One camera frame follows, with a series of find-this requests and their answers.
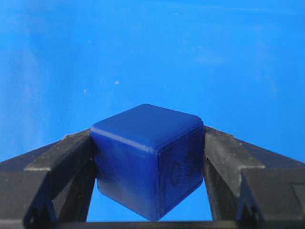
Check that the blue cube block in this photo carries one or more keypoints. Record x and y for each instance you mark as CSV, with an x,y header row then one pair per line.
x,y
149,158

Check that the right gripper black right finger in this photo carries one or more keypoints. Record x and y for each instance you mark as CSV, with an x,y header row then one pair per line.
x,y
252,186

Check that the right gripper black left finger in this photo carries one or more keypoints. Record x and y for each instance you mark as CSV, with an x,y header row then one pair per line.
x,y
52,184

